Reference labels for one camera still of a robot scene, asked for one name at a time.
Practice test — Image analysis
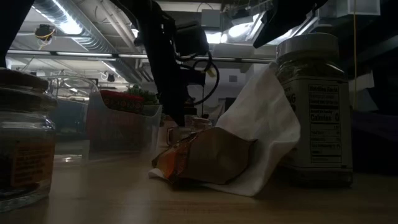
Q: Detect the green artificial plant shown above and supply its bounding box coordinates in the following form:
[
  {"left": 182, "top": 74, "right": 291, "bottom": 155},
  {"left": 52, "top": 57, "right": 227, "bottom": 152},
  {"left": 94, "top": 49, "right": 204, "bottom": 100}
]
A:
[{"left": 125, "top": 83, "right": 161, "bottom": 106}]

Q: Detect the purple cloth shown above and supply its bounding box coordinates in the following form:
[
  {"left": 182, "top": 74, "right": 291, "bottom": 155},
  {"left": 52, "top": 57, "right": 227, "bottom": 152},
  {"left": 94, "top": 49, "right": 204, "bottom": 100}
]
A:
[{"left": 351, "top": 108, "right": 398, "bottom": 175}]

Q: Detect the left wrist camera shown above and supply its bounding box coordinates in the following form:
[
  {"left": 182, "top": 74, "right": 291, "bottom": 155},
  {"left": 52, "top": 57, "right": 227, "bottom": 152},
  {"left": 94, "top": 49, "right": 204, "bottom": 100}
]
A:
[{"left": 175, "top": 20, "right": 210, "bottom": 58}]

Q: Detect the ceiling light panel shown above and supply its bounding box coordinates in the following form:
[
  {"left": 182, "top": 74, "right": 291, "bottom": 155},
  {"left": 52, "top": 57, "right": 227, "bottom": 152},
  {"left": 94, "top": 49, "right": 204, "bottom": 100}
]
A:
[{"left": 228, "top": 14, "right": 261, "bottom": 43}]

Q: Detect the black yellow ceiling device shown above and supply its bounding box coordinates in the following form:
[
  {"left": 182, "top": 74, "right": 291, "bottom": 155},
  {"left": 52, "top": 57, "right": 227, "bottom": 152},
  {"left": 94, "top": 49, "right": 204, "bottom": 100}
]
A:
[{"left": 34, "top": 23, "right": 57, "bottom": 44}]

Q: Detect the grey ceiling box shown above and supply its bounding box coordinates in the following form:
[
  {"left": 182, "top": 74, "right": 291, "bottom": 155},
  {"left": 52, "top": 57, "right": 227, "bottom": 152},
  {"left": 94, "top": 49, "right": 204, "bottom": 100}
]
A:
[{"left": 200, "top": 8, "right": 222, "bottom": 29}]

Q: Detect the white-lid spice jar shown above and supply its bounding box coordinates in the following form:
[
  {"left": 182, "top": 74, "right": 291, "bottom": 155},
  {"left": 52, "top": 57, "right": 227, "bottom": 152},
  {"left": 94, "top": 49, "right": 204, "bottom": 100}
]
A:
[{"left": 275, "top": 32, "right": 354, "bottom": 189}]

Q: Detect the long metal bar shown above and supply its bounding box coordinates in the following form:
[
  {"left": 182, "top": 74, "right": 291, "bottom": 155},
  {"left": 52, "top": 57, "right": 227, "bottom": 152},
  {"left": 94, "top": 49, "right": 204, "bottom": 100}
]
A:
[{"left": 6, "top": 49, "right": 276, "bottom": 65}]

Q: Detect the yellow hanging cable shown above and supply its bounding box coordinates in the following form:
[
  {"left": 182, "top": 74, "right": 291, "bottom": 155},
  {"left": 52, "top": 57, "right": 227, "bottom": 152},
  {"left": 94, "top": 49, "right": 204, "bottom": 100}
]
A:
[{"left": 352, "top": 0, "right": 358, "bottom": 110}]

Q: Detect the ribbed silver ventilation duct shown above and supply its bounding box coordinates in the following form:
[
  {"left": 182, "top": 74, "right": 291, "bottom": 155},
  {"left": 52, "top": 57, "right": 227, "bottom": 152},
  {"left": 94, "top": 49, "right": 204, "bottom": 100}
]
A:
[{"left": 29, "top": 0, "right": 118, "bottom": 54}]

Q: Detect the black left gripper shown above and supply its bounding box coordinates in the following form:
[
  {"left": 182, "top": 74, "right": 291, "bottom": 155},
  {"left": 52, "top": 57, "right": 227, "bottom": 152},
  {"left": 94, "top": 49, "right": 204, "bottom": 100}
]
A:
[{"left": 136, "top": 0, "right": 206, "bottom": 127}]

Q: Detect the white cloth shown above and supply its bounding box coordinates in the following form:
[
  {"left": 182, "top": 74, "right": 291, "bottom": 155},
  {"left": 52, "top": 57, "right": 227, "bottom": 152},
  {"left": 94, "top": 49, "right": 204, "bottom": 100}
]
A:
[{"left": 148, "top": 61, "right": 302, "bottom": 198}]

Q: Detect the white ceiling box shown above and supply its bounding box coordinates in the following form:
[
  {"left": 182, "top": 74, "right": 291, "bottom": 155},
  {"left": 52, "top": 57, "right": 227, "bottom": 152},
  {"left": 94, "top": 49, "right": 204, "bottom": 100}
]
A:
[{"left": 317, "top": 0, "right": 382, "bottom": 18}]

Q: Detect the orange spice packet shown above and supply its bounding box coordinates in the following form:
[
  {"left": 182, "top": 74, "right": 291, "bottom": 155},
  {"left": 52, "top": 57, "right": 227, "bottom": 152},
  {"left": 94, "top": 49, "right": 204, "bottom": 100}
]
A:
[{"left": 151, "top": 126, "right": 257, "bottom": 191}]

